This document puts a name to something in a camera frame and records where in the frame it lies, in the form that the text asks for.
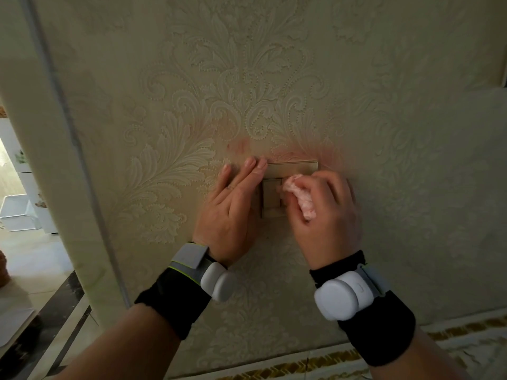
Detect black wristband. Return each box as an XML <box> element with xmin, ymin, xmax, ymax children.
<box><xmin>134</xmin><ymin>253</ymin><xmax>213</xmax><ymax>341</ymax></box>
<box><xmin>309</xmin><ymin>250</ymin><xmax>416</xmax><ymax>368</ymax></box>

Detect white cabinet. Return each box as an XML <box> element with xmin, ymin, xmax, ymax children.
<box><xmin>0</xmin><ymin>118</ymin><xmax>59</xmax><ymax>235</ymax></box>

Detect person's left hand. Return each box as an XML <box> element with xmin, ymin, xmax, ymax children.
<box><xmin>192</xmin><ymin>156</ymin><xmax>269</xmax><ymax>268</ymax></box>

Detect person's right forearm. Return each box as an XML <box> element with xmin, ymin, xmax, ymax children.
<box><xmin>370</xmin><ymin>336</ymin><xmax>474</xmax><ymax>380</ymax></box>

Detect person's left forearm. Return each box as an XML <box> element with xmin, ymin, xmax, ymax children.
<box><xmin>53</xmin><ymin>303</ymin><xmax>181</xmax><ymax>380</ymax></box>

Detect white wrist tracker grey strap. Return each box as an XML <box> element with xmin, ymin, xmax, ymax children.
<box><xmin>314</xmin><ymin>264</ymin><xmax>391</xmax><ymax>322</ymax></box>
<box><xmin>168</xmin><ymin>243</ymin><xmax>235</xmax><ymax>303</ymax></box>

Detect pink cleaning cloth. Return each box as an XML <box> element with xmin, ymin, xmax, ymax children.
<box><xmin>281</xmin><ymin>174</ymin><xmax>318</xmax><ymax>221</ymax></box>

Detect brown round object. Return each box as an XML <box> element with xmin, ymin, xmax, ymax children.
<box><xmin>0</xmin><ymin>250</ymin><xmax>11</xmax><ymax>288</ymax></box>

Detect person's right hand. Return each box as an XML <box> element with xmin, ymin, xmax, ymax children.
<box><xmin>283</xmin><ymin>170</ymin><xmax>363</xmax><ymax>271</ymax></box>

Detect gold wall switch plate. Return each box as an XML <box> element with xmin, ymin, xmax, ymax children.
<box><xmin>259</xmin><ymin>160</ymin><xmax>320</xmax><ymax>219</ymax></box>

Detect white step stool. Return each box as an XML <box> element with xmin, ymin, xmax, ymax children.
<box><xmin>0</xmin><ymin>195</ymin><xmax>41</xmax><ymax>232</ymax></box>

